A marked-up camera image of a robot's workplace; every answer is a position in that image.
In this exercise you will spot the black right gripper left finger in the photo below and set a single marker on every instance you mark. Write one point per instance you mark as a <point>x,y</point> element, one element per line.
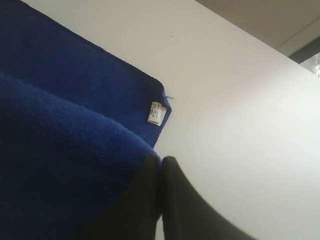
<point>134,215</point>

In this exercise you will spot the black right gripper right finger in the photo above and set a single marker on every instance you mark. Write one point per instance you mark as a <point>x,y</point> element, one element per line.
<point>185,214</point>

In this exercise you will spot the blue microfiber cloth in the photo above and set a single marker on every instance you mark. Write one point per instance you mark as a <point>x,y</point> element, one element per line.
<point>76,124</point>

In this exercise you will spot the dark window frame post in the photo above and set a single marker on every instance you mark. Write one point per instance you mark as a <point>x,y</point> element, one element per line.
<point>306,52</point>

